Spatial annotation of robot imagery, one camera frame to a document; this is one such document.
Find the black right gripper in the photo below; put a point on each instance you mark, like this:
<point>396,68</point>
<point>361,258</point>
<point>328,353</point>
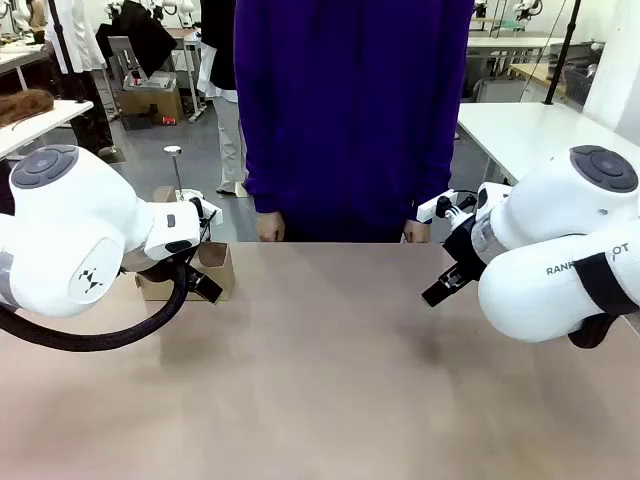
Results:
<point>470,250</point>

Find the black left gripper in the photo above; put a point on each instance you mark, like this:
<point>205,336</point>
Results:
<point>150,267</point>

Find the person's left forearm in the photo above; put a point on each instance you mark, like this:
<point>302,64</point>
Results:
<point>435,170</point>

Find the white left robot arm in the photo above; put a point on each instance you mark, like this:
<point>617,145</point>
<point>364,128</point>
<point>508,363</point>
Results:
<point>75,235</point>

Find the person's right forearm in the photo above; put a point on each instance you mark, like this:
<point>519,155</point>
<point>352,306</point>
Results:
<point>262,165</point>

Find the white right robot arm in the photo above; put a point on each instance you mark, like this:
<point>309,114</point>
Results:
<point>560,225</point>

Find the brown cardboard cup carrier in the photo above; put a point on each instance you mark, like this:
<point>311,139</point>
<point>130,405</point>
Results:
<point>220,270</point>

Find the person's left hand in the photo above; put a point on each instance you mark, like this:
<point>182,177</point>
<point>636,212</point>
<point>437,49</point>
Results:
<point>416,232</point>

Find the person's right hand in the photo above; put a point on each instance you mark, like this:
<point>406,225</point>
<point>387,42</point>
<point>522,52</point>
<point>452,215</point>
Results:
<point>270,227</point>

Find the round-topped metal stand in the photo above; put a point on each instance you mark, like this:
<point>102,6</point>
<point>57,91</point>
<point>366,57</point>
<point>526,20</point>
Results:
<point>173,150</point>

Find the brown cardboard box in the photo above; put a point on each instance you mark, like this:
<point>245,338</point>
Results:
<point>150,102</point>

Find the person in purple sweater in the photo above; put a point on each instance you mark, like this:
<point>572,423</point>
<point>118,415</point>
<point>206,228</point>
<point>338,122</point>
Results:
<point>350,110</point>

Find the person in black top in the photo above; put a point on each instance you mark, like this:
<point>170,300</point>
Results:
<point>225,60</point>

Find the white table with grey legs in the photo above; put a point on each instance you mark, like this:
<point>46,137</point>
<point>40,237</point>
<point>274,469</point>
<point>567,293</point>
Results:
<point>45,125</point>

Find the brown furry object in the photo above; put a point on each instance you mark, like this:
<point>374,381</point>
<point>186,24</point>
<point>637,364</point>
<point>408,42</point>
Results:
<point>25,109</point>

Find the black tripod pole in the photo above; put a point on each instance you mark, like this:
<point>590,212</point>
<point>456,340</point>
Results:
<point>562,55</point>

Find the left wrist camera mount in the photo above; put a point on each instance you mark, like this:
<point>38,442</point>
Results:
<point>207,212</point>

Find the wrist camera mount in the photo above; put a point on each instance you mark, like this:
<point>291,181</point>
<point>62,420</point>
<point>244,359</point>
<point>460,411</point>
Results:
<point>207,212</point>
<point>435,206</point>

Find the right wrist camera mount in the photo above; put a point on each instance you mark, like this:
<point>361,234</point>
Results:
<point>435,206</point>

